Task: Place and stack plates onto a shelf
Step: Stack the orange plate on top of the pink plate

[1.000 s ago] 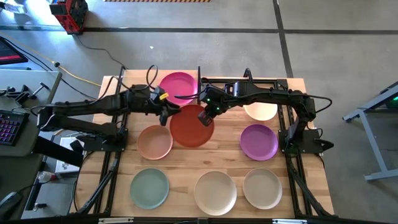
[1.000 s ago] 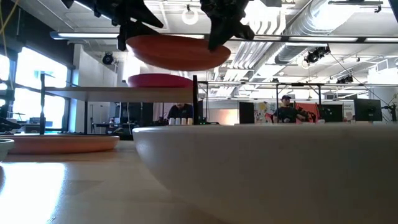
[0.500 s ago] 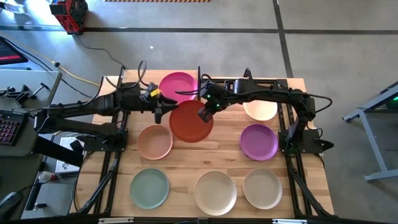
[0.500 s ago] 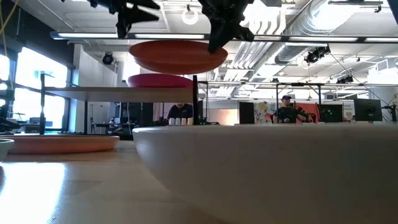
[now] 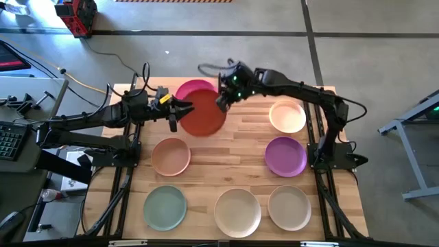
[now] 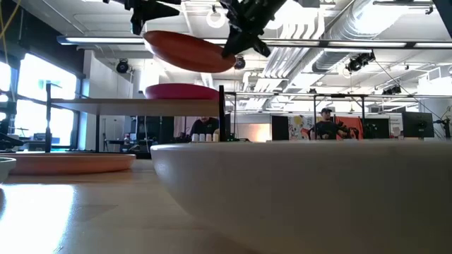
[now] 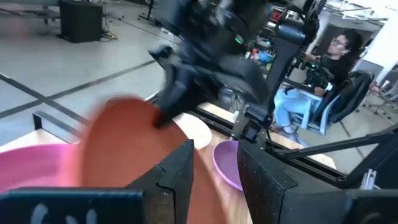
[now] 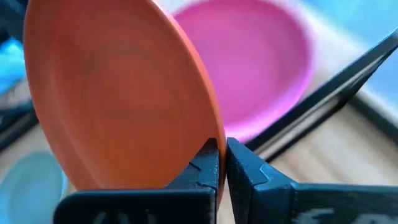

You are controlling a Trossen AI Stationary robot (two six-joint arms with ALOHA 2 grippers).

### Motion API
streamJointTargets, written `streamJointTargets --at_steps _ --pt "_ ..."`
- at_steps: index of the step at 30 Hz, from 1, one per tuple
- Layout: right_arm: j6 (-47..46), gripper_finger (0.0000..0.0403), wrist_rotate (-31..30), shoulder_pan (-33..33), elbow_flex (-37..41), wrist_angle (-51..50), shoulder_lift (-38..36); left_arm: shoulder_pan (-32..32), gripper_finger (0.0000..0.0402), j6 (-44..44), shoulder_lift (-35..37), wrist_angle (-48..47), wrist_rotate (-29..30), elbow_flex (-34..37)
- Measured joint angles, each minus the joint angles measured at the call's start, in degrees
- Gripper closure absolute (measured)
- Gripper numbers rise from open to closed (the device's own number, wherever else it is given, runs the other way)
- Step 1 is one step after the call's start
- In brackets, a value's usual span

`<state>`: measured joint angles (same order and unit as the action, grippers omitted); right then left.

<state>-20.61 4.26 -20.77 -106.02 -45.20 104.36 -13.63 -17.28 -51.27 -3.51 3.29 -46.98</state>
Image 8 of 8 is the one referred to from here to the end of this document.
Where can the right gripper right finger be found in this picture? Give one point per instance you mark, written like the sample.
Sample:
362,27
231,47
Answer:
264,199

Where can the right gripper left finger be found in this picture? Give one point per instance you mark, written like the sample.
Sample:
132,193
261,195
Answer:
186,202

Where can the black metal dish rack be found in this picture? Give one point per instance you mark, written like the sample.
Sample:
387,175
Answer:
326,93

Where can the black aluminium rail frame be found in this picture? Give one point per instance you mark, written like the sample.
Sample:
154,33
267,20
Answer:
379,119
15,124

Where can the magenta plate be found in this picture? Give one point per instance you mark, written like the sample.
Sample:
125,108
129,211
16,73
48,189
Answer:
255,62

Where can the orange plate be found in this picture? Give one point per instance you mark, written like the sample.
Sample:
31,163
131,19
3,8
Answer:
118,93

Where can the green plate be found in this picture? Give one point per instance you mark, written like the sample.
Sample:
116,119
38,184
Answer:
28,193

